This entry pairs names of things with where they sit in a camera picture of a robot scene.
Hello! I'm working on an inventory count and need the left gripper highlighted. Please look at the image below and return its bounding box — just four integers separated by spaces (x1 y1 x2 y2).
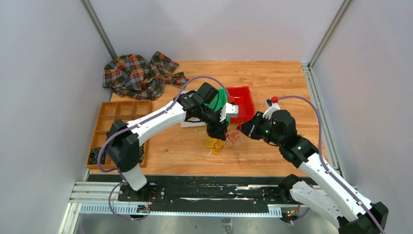
199 105 229 141

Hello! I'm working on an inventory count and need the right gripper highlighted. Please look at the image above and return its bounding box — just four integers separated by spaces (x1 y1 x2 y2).
237 111 283 146

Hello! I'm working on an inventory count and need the yellow thin cable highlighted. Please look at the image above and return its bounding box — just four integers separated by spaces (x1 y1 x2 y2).
202 136 225 156

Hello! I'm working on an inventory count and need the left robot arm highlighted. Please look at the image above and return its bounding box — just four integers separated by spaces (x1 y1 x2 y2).
101 82 239 201

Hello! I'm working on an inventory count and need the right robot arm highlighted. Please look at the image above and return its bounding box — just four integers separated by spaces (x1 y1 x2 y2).
240 110 389 234

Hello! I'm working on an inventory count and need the white plastic bin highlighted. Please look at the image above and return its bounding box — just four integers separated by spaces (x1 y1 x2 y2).
178 91 206 128

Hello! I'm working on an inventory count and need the green plastic bin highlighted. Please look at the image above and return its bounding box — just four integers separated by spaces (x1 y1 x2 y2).
206 88 227 112

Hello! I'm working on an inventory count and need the red plastic bin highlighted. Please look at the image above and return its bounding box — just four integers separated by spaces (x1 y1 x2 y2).
227 86 255 124

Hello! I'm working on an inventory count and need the plaid cloth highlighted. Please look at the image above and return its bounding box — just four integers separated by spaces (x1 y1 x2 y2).
102 51 188 100

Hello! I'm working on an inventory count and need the wooden compartment tray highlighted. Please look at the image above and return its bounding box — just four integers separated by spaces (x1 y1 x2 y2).
86 100 152 170

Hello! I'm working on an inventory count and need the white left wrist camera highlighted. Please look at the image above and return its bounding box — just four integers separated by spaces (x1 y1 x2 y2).
220 102 239 122

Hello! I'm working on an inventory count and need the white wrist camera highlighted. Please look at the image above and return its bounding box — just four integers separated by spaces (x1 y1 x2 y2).
263 96 280 119
220 102 239 122

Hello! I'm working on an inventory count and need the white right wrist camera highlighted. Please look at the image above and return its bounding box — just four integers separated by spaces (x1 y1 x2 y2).
263 96 280 119

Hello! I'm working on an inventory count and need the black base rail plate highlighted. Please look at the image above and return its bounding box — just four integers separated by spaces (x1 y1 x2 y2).
115 175 299 213

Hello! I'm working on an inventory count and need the right aluminium table rail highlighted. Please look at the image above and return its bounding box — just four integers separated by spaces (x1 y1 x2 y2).
301 63 343 176

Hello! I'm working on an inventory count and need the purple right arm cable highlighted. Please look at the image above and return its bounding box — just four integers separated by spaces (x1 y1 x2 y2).
270 95 388 234

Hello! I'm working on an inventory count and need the coiled cable bundle front left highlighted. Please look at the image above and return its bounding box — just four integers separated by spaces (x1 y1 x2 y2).
88 147 107 165

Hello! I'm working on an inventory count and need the right aluminium frame post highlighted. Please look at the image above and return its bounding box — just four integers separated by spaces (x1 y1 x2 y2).
307 0 353 70

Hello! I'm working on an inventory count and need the aluminium frame post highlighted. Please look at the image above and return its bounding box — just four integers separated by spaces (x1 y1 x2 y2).
307 0 353 70
80 0 117 59

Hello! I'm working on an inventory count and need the left aluminium frame post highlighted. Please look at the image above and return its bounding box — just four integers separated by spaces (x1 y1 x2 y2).
80 0 117 59

